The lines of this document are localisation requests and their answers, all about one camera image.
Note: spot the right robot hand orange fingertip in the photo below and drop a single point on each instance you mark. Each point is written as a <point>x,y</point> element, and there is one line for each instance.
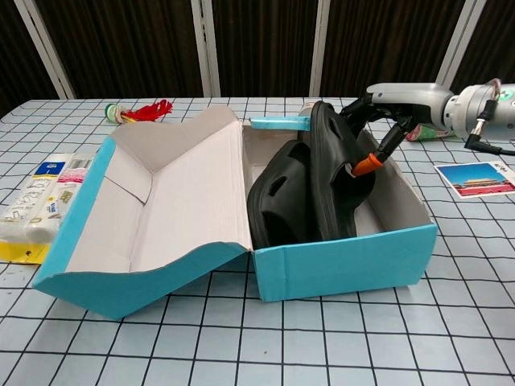
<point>414,98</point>

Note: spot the black rubber slipper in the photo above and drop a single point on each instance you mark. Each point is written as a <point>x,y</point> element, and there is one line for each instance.
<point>281,201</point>
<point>334,181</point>

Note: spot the light blue cardboard shoe box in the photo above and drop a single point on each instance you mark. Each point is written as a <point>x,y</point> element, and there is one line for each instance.
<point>354,265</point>

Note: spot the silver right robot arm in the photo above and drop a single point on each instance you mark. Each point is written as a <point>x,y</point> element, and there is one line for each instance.
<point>468,108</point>

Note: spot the green chips can red lid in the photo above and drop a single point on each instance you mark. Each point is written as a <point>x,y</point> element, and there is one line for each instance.
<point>426,132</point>

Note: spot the postcard with red palace photo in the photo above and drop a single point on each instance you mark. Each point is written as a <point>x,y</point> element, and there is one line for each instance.
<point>475,179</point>

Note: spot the small white green bottle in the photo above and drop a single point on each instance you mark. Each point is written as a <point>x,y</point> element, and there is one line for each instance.
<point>306,110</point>

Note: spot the red yellow feather shuttlecock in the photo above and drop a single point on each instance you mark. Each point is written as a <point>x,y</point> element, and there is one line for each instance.
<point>149,110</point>

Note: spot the light blue checkered tablecloth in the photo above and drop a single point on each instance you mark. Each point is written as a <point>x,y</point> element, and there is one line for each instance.
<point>241,342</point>

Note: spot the dark folding screen panels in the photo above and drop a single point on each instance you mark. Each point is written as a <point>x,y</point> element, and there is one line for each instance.
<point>120,40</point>

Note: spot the white tissue pack yellow base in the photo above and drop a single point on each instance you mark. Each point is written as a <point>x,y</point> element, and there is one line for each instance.
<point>28,201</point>

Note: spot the white screen frame post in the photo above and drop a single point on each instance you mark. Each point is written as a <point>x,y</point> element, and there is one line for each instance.
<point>320,48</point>
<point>462,32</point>
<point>44,48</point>
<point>205,48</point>

